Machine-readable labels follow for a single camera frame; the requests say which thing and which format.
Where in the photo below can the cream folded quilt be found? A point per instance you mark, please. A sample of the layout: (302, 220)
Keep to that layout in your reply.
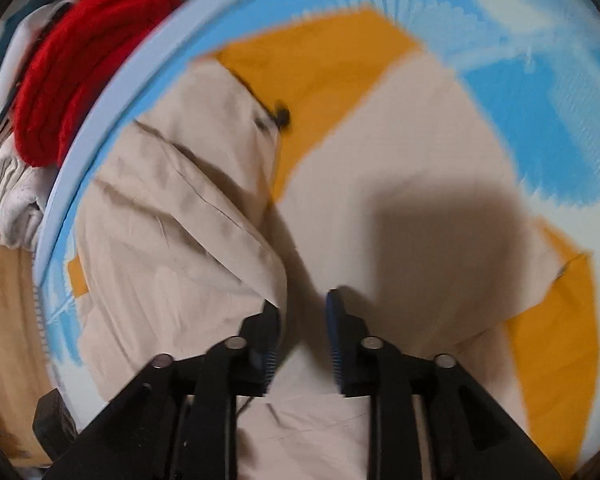
(10, 200)

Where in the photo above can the black box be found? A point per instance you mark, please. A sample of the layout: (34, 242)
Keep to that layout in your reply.
(55, 422)

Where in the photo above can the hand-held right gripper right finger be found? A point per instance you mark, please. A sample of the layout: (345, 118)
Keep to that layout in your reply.
(336, 340)

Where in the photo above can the red folded blanket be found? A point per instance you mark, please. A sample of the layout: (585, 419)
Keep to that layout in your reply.
(80, 60)

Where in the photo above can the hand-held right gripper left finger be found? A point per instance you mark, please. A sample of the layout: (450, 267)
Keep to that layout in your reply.
(267, 340)

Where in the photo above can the blue patterned bed sheet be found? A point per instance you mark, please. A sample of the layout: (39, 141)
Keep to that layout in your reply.
(555, 110)

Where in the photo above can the beige and yellow hooded jacket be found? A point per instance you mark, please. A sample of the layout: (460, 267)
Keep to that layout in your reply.
(405, 135)

